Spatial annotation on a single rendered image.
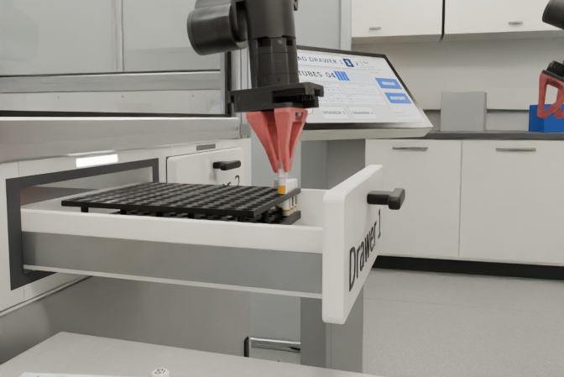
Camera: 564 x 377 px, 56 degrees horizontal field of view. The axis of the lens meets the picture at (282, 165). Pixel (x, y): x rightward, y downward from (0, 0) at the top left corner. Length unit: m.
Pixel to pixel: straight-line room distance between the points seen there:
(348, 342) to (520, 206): 2.04
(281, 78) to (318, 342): 1.16
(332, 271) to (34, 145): 0.34
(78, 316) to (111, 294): 0.07
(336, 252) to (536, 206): 3.13
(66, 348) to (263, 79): 0.35
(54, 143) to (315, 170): 1.02
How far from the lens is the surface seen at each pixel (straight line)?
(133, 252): 0.53
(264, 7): 0.62
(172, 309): 0.90
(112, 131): 0.72
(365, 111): 1.51
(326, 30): 2.20
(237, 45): 0.65
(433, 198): 3.46
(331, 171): 1.52
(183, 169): 0.85
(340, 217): 0.43
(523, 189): 3.51
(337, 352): 1.68
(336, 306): 0.45
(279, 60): 0.61
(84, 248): 0.56
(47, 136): 0.64
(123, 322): 0.78
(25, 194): 0.95
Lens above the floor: 0.99
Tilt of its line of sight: 5 degrees down
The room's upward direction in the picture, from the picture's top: straight up
